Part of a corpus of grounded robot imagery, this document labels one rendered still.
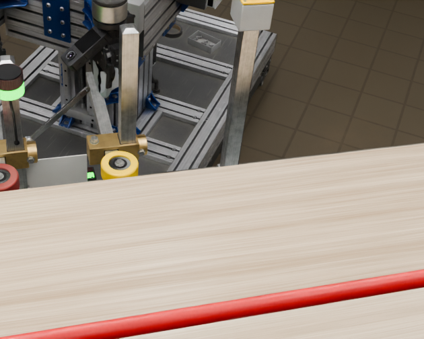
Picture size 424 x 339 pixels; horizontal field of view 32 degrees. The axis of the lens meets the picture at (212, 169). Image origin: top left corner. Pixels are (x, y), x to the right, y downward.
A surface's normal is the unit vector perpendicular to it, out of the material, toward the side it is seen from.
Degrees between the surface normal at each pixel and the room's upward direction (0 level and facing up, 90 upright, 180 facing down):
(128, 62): 90
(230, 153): 90
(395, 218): 0
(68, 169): 90
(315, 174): 0
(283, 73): 0
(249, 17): 90
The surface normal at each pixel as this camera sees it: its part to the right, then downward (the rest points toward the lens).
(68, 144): 0.09, -0.73
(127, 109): 0.26, 0.67
